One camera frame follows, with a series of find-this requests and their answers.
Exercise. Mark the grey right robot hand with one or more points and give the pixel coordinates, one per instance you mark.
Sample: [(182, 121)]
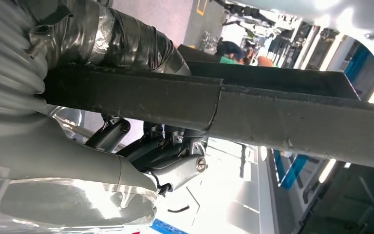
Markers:
[(61, 151)]

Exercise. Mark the blue steel shelf rack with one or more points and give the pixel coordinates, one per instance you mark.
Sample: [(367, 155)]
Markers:
[(167, 227)]

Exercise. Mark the person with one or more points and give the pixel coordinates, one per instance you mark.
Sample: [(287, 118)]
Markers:
[(230, 48), (265, 61)]

